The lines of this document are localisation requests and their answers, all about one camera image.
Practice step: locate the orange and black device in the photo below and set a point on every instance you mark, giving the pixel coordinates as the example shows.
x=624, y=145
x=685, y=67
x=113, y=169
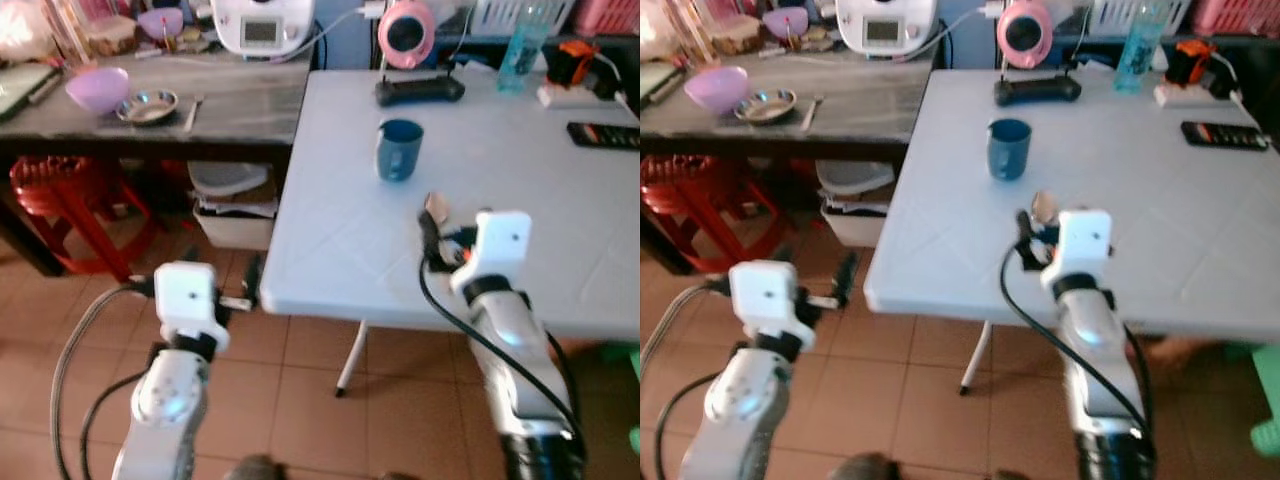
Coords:
x=1190, y=62
x=570, y=62

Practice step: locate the dark robot foot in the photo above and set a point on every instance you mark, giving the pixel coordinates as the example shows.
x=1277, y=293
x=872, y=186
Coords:
x=868, y=467
x=255, y=468

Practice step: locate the small purple bowl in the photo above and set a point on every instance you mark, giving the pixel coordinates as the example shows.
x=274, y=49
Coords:
x=785, y=21
x=160, y=22

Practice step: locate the white folding table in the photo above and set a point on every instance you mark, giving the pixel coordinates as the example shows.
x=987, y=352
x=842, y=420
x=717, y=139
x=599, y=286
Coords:
x=1180, y=230
x=340, y=230

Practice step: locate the pink plastic basket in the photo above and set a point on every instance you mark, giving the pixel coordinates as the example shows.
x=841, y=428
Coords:
x=605, y=15
x=1235, y=15

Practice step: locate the round metal dish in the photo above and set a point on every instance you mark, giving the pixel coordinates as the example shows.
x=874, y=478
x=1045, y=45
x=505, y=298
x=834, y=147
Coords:
x=148, y=106
x=766, y=105

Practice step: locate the white power strip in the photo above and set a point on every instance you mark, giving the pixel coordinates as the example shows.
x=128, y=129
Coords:
x=1180, y=97
x=560, y=98

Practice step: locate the white plastic bin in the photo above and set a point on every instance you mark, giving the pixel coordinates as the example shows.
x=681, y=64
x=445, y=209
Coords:
x=850, y=222
x=235, y=225

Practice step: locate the blue mug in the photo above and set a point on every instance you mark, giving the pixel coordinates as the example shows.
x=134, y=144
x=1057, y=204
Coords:
x=1008, y=150
x=400, y=150

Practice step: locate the dark flat tray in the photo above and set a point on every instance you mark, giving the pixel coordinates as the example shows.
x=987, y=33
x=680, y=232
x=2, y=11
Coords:
x=22, y=88
x=658, y=82

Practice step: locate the clear blue water bottle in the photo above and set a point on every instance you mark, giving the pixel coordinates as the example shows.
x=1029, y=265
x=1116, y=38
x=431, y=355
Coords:
x=522, y=55
x=1140, y=55

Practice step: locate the large purple plastic bowl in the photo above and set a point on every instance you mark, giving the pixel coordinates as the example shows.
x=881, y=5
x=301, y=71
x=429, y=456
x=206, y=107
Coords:
x=97, y=88
x=716, y=87

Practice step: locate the red plastic stool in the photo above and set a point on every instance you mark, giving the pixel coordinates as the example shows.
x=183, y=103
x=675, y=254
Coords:
x=665, y=190
x=70, y=190

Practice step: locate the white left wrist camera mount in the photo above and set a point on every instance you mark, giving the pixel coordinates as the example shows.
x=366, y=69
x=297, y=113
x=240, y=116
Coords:
x=185, y=295
x=762, y=295

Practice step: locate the pink plastic bag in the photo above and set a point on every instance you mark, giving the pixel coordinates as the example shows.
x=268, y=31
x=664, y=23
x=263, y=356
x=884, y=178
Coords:
x=25, y=35
x=660, y=35

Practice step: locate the pink desk fan black base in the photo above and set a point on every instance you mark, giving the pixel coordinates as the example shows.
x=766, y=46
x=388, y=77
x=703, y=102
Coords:
x=1024, y=32
x=405, y=32

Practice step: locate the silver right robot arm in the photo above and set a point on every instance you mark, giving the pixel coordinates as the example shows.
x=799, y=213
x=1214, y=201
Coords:
x=1095, y=350
x=515, y=350

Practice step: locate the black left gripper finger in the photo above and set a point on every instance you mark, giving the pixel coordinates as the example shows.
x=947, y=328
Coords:
x=254, y=282
x=848, y=280

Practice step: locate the white plastic basket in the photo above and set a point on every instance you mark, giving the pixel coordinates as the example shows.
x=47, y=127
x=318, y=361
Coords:
x=1105, y=15
x=490, y=15

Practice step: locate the black remote control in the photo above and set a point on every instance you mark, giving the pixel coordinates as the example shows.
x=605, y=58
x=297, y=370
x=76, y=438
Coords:
x=1225, y=136
x=605, y=136

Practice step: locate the green plastic stool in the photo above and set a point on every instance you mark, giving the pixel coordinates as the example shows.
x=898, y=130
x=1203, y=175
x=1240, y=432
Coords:
x=625, y=390
x=1262, y=400

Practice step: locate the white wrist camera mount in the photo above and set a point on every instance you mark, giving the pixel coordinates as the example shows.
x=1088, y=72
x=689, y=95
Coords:
x=762, y=295
x=500, y=245
x=185, y=295
x=1085, y=245

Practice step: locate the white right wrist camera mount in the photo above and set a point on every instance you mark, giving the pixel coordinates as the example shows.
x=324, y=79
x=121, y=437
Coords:
x=1085, y=245
x=500, y=245

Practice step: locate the metal fork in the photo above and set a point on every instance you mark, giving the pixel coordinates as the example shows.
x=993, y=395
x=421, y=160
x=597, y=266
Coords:
x=811, y=112
x=193, y=112

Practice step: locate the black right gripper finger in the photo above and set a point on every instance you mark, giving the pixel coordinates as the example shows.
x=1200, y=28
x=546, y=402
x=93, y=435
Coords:
x=1025, y=238
x=431, y=238

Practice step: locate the white kitchen appliance with display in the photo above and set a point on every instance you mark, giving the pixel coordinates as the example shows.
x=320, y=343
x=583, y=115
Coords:
x=885, y=25
x=262, y=25

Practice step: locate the dark stone counter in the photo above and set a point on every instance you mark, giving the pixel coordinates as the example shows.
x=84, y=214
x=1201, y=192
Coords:
x=250, y=100
x=880, y=100

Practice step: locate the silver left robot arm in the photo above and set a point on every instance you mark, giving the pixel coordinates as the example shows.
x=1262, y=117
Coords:
x=165, y=400
x=735, y=400

